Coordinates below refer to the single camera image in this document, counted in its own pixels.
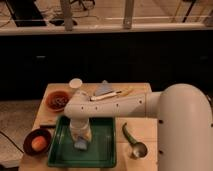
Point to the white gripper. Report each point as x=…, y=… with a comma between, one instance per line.
x=80, y=128

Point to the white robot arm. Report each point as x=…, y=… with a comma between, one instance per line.
x=184, y=123

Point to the green plastic tray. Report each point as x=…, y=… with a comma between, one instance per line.
x=101, y=151

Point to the brown bowl with contents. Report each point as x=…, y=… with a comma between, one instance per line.
x=57, y=100

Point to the white paper cup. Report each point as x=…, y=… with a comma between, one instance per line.
x=75, y=83

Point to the orange fruit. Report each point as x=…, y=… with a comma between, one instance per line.
x=39, y=143

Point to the dark bowl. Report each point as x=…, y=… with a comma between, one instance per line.
x=29, y=138

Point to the wooden table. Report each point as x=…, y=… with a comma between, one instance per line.
x=143, y=129

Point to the white handled knife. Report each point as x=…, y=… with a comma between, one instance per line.
x=105, y=96

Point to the yellow handled utensil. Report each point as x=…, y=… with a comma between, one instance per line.
x=125, y=92

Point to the green handled metal scoop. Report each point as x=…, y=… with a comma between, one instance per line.
x=139, y=149

